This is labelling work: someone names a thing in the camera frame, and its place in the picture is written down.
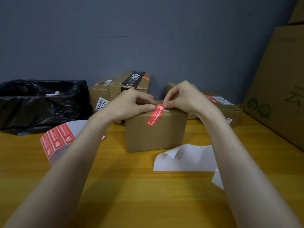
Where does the large green printed carton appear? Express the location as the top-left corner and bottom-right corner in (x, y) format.
(288, 0), (304, 25)
(242, 25), (304, 151)

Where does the white barcode label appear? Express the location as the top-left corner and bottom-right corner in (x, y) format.
(212, 96), (234, 105)

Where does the small brown cardboard box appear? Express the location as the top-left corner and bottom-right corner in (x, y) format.
(88, 80), (112, 114)
(166, 83), (205, 120)
(125, 100), (188, 153)

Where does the white backing paper strip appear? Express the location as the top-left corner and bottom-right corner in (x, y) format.
(153, 143), (225, 191)

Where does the person's right hand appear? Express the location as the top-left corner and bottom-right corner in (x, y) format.
(162, 80), (224, 124)

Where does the person's right forearm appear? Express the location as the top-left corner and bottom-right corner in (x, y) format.
(202, 111), (303, 228)

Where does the white printed price label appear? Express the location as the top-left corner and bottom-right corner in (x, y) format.
(95, 97), (111, 111)

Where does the person's left forearm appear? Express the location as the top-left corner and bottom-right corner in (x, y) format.
(3, 114), (112, 228)

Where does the red sticker label strip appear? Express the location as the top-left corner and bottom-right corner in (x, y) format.
(40, 120), (105, 166)

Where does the black plastic trash bag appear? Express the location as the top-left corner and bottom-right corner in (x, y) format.
(0, 79), (93, 136)

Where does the person's left hand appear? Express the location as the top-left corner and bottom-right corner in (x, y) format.
(91, 87), (157, 125)

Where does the long brown cardboard box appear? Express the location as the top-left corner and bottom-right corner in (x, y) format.
(200, 90), (244, 128)

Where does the box with black tape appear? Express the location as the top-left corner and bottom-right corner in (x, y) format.
(109, 71), (151, 125)

